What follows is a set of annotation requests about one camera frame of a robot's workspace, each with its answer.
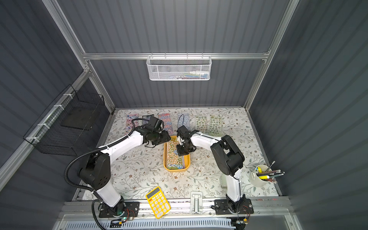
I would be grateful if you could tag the white metal bracket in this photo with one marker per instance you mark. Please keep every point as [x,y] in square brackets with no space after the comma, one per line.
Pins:
[196,203]

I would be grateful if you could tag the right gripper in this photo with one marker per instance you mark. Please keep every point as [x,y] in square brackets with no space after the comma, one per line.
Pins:
[184,144]

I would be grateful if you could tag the black wire basket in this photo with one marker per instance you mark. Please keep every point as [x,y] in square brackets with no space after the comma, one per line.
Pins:
[71,128]

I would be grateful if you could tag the yellow calculator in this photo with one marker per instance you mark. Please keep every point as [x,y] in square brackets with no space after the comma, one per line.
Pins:
[158,202]

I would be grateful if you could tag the green dinosaur sticker sheet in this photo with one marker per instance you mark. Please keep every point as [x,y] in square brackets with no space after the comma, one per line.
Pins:
[202,124]

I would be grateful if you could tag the items in white basket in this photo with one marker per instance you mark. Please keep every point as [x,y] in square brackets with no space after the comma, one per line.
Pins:
[192,75]

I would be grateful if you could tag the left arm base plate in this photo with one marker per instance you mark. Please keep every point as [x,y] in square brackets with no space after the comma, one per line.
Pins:
[121,210]

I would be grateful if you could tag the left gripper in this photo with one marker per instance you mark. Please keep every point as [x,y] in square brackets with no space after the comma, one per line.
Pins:
[163,138]

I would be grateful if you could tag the pale blue jewel sticker sheet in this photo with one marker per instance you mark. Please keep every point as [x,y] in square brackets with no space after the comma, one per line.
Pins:
[184,120]

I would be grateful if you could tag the yellow storage tray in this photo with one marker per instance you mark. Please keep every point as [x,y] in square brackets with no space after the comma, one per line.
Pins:
[186,158]

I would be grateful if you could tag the pale green bottle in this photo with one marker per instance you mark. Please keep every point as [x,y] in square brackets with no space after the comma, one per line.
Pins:
[223,183]

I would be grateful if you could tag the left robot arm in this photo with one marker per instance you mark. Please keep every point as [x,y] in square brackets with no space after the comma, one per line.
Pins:
[97,171]

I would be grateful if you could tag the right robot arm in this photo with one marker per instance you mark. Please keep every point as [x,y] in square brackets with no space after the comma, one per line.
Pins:
[227,155]

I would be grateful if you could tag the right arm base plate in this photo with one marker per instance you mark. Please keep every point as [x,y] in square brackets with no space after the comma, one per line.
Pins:
[227,207]

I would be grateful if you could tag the white pen cup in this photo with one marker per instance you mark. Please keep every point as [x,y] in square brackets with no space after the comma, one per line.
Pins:
[255,180]

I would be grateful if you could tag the orange tiny animal sticker sheet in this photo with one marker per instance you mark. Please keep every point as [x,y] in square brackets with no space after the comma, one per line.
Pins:
[173,161]

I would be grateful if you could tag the white wire basket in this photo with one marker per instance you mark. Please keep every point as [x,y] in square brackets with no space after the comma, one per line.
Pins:
[160,69]

